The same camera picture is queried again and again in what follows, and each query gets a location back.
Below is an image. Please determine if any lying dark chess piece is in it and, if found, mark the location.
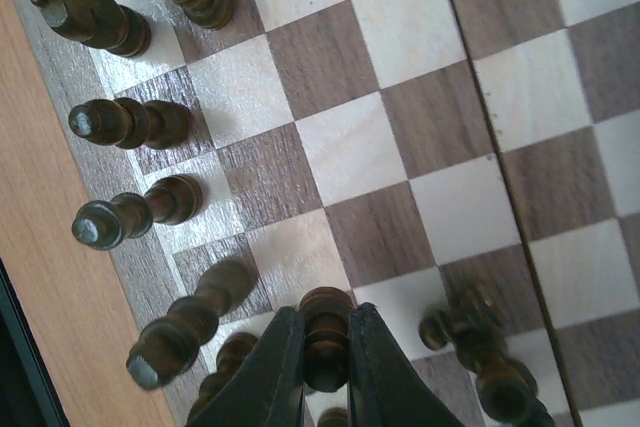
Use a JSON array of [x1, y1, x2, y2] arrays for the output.
[[418, 284, 555, 426]]

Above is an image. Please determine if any dark chess pawn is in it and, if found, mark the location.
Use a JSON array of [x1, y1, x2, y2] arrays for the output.
[[298, 286, 354, 393]]

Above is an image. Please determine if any wooden chess board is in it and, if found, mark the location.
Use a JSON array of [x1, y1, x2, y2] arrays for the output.
[[1, 0, 639, 426]]

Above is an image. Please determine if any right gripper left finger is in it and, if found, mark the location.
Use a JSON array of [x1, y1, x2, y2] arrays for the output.
[[187, 307, 304, 426]]

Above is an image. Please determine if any dark chess piece cluster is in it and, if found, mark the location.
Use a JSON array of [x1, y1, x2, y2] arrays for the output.
[[25, 0, 261, 427]]

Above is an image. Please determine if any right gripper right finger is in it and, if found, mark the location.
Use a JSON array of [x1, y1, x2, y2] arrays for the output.
[[348, 303, 462, 427]]

